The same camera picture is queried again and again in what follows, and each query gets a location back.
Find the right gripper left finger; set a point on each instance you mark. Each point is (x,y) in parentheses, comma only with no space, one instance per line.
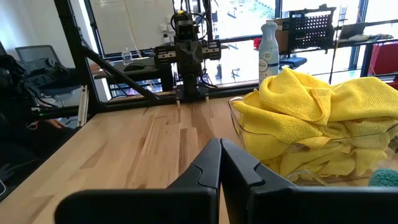
(155,205)

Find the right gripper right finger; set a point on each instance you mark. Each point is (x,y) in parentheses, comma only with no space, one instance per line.
(280,205)

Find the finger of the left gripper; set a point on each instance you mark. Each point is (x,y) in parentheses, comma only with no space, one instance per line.
(185,60)
(195,60)

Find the teal microfiber towel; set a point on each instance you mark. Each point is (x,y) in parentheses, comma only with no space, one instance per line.
(385,178)

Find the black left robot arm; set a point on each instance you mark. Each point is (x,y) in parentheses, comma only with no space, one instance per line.
(190,85)

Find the black desk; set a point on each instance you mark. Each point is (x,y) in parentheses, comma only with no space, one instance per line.
(149,73)

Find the black computer mouse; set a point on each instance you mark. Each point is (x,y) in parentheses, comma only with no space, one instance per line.
(138,67)

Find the small clear bottle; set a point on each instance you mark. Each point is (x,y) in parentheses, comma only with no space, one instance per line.
(127,57)

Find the whiteboard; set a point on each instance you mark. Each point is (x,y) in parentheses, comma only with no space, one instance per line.
(130,25)

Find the clear plastic water bottle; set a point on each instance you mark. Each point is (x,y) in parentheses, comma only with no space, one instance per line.
(269,56)

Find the cardboard box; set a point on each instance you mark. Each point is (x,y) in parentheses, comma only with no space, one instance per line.
(281,37)

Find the black perforated crate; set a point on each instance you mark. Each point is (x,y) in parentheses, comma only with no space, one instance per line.
(311,28)

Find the person's hand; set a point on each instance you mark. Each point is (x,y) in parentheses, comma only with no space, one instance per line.
(56,124)

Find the person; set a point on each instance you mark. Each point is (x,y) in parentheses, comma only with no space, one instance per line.
(18,140)

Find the red cart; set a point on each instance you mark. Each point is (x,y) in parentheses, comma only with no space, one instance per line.
(385,59)

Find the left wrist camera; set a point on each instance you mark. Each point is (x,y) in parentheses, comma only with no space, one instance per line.
(186,31)

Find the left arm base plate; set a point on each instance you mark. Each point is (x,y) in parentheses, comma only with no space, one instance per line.
(180,93)

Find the silver metal bracket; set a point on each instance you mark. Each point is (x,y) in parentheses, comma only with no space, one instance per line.
(83,105)

